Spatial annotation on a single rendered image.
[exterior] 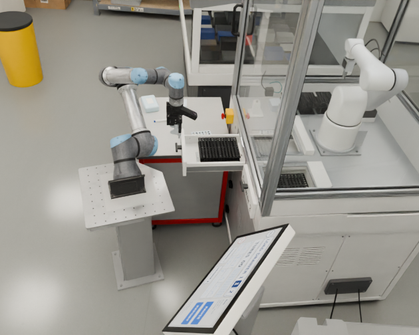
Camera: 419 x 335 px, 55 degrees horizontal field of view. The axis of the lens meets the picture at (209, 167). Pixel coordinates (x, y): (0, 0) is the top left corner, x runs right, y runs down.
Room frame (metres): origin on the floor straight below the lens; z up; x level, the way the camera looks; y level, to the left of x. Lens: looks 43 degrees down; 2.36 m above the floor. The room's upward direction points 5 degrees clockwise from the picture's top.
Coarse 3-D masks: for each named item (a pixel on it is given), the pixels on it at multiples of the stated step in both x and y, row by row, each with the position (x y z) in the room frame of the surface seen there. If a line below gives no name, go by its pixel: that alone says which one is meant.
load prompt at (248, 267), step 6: (264, 240) 0.94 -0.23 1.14; (270, 240) 0.92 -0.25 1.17; (264, 246) 0.89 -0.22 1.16; (258, 252) 0.87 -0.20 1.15; (252, 258) 0.85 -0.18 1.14; (258, 258) 0.83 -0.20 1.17; (252, 264) 0.81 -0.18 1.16; (246, 270) 0.79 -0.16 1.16; (240, 276) 0.77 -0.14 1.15; (246, 276) 0.75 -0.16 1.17; (234, 282) 0.74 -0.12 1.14; (240, 282) 0.73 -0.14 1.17; (234, 288) 0.71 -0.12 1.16; (228, 294) 0.69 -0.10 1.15
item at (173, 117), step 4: (168, 104) 1.70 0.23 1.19; (168, 108) 1.70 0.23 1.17; (172, 108) 1.69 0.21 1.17; (176, 108) 1.67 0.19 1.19; (168, 112) 1.70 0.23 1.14; (172, 112) 1.69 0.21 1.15; (176, 112) 1.69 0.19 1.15; (168, 116) 1.67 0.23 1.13; (172, 116) 1.67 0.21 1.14; (176, 116) 1.67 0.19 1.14; (180, 116) 1.68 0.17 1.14; (168, 120) 1.67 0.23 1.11; (172, 120) 1.67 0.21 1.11; (176, 120) 1.67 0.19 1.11; (168, 124) 1.66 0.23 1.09; (172, 124) 1.67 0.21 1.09
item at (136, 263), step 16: (112, 176) 1.58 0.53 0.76; (112, 208) 1.35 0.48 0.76; (128, 224) 1.40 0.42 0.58; (144, 224) 1.43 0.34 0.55; (128, 240) 1.39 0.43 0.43; (144, 240) 1.43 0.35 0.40; (112, 256) 1.55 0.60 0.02; (128, 256) 1.39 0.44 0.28; (144, 256) 1.42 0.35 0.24; (128, 272) 1.39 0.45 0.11; (144, 272) 1.42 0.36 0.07; (160, 272) 1.46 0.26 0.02
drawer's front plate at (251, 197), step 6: (246, 168) 1.55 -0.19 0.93; (246, 174) 1.51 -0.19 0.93; (246, 180) 1.49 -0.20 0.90; (252, 186) 1.43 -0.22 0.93; (252, 192) 1.38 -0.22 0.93; (246, 198) 1.43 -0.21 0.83; (252, 198) 1.34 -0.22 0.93; (252, 204) 1.32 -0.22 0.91; (252, 210) 1.31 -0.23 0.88; (252, 216) 1.31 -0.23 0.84
